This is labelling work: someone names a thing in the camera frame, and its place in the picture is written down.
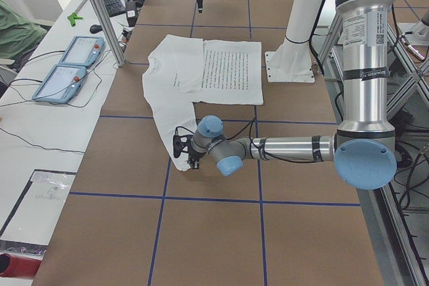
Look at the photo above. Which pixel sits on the clear plastic document sleeve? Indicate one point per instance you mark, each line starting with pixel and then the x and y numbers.
pixel 33 218

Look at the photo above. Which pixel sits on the lower blue teach pendant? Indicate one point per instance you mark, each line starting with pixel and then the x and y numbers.
pixel 61 84

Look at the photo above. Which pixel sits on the black keyboard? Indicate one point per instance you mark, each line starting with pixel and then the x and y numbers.
pixel 114 7

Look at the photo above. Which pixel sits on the green cloth on chair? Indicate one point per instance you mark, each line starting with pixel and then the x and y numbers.
pixel 18 34

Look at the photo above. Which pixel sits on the red cylinder object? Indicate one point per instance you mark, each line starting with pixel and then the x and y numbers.
pixel 19 267

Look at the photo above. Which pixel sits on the white long-sleeve printed shirt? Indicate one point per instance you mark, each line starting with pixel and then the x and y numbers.
pixel 183 71

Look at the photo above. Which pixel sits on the aluminium truss frame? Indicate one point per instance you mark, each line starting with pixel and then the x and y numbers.
pixel 397 214

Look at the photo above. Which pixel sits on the aluminium frame post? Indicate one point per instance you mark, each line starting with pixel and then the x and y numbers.
pixel 108 30

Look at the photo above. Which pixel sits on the black computer mouse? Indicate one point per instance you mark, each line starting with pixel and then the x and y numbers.
pixel 95 29

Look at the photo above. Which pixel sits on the upper blue teach pendant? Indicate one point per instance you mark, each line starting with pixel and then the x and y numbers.
pixel 83 51

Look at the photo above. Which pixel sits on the blue teach pendant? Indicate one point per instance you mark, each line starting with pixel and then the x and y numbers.
pixel 61 84
pixel 83 51

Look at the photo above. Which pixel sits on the black power adapter with label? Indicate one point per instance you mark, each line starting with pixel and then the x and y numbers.
pixel 131 13

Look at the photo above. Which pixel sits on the green plastic clamp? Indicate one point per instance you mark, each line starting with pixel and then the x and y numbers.
pixel 73 18

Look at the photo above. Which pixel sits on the white camera mast base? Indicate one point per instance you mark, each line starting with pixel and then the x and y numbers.
pixel 291 62

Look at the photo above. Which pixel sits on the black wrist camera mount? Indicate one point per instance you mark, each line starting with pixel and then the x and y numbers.
pixel 181 144

